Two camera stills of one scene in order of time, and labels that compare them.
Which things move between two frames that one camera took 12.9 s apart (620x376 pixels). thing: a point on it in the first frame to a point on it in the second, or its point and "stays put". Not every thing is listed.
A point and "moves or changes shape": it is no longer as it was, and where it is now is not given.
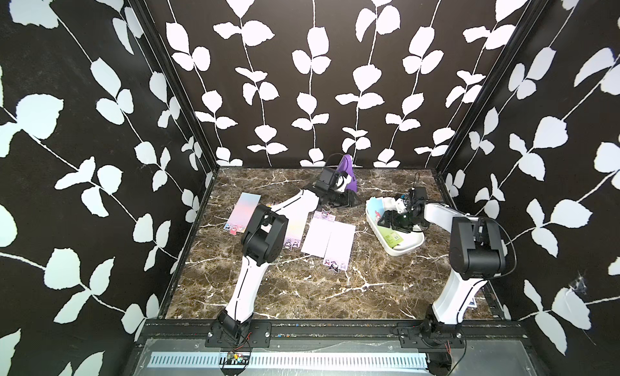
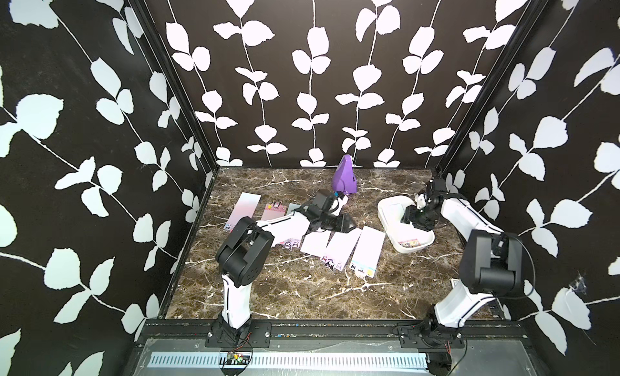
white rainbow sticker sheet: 391,236 to 366,253
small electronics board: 237,357 stays put
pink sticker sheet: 241,214 stays put
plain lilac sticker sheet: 337,251 stays put
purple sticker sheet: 295,231 stays put
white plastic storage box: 398,243 moves or changes shape
